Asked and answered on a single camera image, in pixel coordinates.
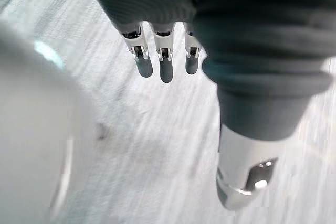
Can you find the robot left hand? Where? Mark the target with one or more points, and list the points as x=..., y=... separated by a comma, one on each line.
x=236, y=24

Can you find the silver robot leg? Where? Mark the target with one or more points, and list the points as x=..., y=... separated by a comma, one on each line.
x=34, y=134

